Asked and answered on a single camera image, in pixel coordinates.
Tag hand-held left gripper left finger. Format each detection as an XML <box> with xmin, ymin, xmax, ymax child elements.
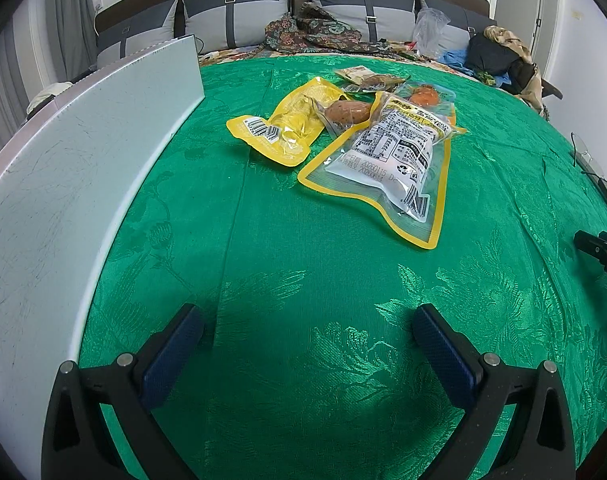
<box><xmin>42</xmin><ymin>303</ymin><xmax>205</xmax><ymax>480</ymax></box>

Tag black bag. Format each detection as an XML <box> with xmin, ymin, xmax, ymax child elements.
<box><xmin>466</xmin><ymin>32</ymin><xmax>534</xmax><ymax>96</ymax></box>

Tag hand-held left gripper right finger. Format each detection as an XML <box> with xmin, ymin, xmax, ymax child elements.
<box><xmin>412</xmin><ymin>304</ymin><xmax>577</xmax><ymax>480</ymax></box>

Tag yellow-bordered clear snack packet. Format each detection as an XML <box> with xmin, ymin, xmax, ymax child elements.
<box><xmin>297</xmin><ymin>91</ymin><xmax>468</xmax><ymax>251</ymax></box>

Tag clear plastic bag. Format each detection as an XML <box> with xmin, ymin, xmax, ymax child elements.
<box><xmin>412</xmin><ymin>7</ymin><xmax>451</xmax><ymax>58</ymax></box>

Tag pile of dark clothes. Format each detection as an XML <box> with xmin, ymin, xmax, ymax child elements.
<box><xmin>485</xmin><ymin>25</ymin><xmax>551</xmax><ymax>121</ymax></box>

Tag pale sheer curtain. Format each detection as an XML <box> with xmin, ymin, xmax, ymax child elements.
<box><xmin>0</xmin><ymin>35</ymin><xmax>49</xmax><ymax>161</ymax></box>

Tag yellow snack packet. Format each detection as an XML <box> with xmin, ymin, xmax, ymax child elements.
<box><xmin>226</xmin><ymin>77</ymin><xmax>353</xmax><ymax>167</ymax></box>

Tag green packet with brown snack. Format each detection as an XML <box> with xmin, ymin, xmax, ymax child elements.
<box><xmin>356</xmin><ymin>74</ymin><xmax>411</xmax><ymax>95</ymax></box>

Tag blue cloth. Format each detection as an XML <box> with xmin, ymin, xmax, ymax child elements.
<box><xmin>441</xmin><ymin>49</ymin><xmax>509</xmax><ymax>86</ymax></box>

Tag dark floral garment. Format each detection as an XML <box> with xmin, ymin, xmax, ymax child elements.
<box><xmin>263</xmin><ymin>2</ymin><xmax>414</xmax><ymax>58</ymax></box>

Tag white door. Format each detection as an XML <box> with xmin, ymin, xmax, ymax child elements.
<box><xmin>496</xmin><ymin>0</ymin><xmax>559</xmax><ymax>81</ymax></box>

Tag grey two-tone pillow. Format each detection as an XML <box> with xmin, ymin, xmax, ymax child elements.
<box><xmin>306</xmin><ymin>0</ymin><xmax>418</xmax><ymax>43</ymax></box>
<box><xmin>96</xmin><ymin>0</ymin><xmax>181</xmax><ymax>68</ymax></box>
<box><xmin>182</xmin><ymin>0</ymin><xmax>293</xmax><ymax>53</ymax></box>
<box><xmin>418</xmin><ymin>0</ymin><xmax>497</xmax><ymax>56</ymax></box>

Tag green patterned blanket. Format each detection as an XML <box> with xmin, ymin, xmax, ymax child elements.
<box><xmin>78</xmin><ymin>52</ymin><xmax>607</xmax><ymax>480</ymax></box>

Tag orange sausage packet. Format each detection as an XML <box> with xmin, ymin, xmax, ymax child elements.
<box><xmin>394</xmin><ymin>80</ymin><xmax>458</xmax><ymax>113</ymax></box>

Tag floral bedsheet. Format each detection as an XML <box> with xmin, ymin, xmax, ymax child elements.
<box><xmin>198</xmin><ymin>40</ymin><xmax>484</xmax><ymax>78</ymax></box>

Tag white cloth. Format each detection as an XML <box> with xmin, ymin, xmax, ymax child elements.
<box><xmin>26</xmin><ymin>82</ymin><xmax>74</xmax><ymax>116</ymax></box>

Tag grey curtain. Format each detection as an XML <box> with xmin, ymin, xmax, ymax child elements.
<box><xmin>48</xmin><ymin>0</ymin><xmax>91</xmax><ymax>83</ymax></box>

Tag brown meat snack packet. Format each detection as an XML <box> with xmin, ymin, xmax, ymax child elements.
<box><xmin>313</xmin><ymin>97</ymin><xmax>377</xmax><ymax>137</ymax></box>

